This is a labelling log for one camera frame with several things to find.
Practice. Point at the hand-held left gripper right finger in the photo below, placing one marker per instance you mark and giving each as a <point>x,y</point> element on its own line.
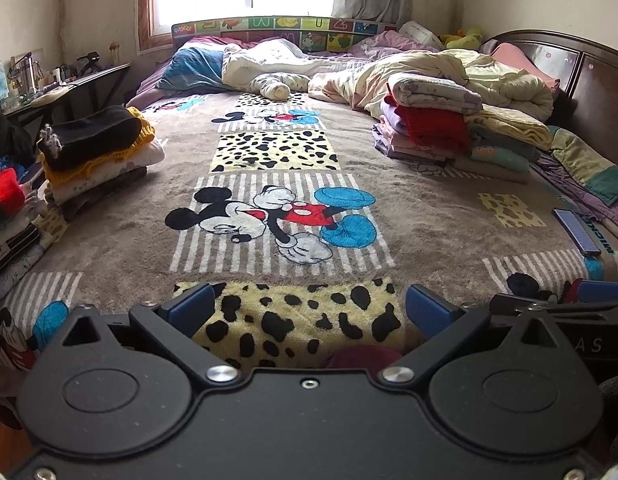
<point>431,310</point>

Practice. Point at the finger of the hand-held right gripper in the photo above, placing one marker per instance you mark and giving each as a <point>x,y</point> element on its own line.
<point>606,291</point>

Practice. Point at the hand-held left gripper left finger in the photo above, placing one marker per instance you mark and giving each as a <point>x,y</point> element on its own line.
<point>191,307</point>

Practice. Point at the white lavender-print garment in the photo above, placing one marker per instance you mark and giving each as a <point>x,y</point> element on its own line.
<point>434,91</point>

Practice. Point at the stack of folded clothes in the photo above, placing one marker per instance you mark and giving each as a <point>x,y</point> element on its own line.
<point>19,242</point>

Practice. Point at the smartphone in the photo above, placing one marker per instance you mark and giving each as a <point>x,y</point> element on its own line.
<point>578,232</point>

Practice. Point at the maroon cloth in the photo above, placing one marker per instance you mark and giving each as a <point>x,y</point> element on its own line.
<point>364,357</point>

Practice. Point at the brown cartoon printed blanket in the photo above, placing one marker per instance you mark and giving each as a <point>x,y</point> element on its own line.
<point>269,255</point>

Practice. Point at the purple sheet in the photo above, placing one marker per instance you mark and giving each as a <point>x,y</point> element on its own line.
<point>579,195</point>

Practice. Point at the green towel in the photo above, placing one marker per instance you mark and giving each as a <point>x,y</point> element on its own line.
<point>586,165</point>

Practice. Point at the grey-brown folded garment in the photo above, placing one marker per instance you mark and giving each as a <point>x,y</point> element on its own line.
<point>104,192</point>

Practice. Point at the beige folded garment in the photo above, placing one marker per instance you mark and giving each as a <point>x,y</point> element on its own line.
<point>489,170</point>

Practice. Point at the white printed folded garment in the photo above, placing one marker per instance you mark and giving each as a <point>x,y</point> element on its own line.
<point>114,170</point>

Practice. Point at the light green folded garment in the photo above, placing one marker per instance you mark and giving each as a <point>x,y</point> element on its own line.
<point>496,157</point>

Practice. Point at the pink folded garments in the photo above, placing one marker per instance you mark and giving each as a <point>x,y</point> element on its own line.
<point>396,142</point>

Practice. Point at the dark teal folded garment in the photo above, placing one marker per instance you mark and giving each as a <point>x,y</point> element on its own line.
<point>504,144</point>

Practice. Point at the yellow knit garment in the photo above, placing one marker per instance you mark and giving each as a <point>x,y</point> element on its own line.
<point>139,135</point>

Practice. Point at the red knit sweater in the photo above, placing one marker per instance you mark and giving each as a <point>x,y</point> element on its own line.
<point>434,127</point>

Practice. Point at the pale yellow folded garment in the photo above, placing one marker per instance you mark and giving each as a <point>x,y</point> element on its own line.
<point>509,122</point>

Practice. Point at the black folded garment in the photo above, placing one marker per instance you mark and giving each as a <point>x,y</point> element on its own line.
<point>89,135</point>

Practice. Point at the purple folded garment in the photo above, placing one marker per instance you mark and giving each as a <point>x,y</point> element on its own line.
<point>393,110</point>

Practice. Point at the dark wooden headboard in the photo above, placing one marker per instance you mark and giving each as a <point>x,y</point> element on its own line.
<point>584,75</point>

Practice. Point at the red fleece garment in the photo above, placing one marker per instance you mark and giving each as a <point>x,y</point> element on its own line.
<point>4,192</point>

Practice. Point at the cream yellow comforter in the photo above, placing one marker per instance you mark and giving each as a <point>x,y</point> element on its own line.
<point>494,80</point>

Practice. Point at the blue pillow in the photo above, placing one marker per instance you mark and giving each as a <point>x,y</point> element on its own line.
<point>194,67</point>

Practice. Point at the pink pillow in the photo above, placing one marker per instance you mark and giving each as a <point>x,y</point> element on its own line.
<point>519,62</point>

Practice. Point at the black desk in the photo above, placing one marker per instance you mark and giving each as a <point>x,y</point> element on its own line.
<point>89,85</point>

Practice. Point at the dark green garment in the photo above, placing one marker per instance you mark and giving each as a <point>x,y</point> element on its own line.
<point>6,135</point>

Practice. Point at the white comforter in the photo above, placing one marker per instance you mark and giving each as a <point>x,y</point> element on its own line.
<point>274,62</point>

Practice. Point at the black mini tripod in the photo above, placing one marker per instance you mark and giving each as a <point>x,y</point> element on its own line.
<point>90,62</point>

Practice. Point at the pink bed sheet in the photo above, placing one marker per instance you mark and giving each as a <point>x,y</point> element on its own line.
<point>384,44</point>

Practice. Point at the yellow plush toy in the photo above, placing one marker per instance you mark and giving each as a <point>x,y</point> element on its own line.
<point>461,39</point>

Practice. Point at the white plastic bag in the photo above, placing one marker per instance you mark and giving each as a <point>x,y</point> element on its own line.
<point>419,32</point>

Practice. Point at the colourful printed bed guard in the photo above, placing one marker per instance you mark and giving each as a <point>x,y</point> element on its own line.
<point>284,27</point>

